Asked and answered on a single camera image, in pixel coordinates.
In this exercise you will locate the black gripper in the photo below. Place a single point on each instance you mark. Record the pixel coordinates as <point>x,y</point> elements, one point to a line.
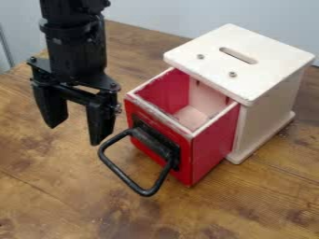
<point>71,76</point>

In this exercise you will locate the red drawer with black handle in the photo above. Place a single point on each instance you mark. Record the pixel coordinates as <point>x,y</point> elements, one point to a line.
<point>182,124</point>

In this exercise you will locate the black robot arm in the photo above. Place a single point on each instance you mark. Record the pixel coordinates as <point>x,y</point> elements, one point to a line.
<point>72,10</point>

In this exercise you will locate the white wooden drawer cabinet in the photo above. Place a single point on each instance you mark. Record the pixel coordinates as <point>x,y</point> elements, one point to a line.
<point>257,71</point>

